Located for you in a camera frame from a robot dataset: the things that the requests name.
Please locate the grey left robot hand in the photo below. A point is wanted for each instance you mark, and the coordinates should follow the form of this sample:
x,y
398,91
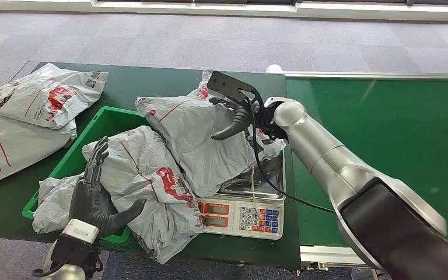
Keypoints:
x,y
90,205

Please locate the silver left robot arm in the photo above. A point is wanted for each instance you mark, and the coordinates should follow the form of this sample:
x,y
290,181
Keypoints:
x,y
69,259

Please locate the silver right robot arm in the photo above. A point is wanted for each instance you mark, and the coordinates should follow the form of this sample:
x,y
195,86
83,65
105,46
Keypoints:
x,y
363,193

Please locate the white round conveyor end cap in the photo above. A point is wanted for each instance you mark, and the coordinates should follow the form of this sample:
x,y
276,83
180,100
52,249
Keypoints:
x,y
273,69

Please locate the green conveyor belt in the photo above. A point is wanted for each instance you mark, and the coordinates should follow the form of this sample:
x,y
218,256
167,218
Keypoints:
x,y
382,116

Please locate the small crumpled grey parcel bag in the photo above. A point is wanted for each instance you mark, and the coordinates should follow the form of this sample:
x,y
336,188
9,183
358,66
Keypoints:
x,y
52,205

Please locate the grey parcel bag, red stripes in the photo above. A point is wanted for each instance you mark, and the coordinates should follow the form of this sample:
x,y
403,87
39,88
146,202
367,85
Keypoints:
x,y
143,170

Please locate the green plastic bin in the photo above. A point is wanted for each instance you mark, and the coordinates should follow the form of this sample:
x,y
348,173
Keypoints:
x,y
108,123

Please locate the large flat grey parcel bag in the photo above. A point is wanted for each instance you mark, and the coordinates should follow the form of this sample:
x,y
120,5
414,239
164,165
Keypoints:
x,y
23,147

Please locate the grey parcel bag, QR codes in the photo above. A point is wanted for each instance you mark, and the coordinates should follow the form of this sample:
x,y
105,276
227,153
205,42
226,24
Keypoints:
x,y
65,89

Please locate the electronic scale with steel tray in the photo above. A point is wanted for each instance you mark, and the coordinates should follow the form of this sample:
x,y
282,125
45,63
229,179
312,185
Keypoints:
x,y
247,220

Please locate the white window sill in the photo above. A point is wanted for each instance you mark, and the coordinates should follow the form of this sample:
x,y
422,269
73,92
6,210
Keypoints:
x,y
208,9

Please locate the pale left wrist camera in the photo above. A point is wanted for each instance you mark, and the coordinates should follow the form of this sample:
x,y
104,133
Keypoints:
x,y
80,230

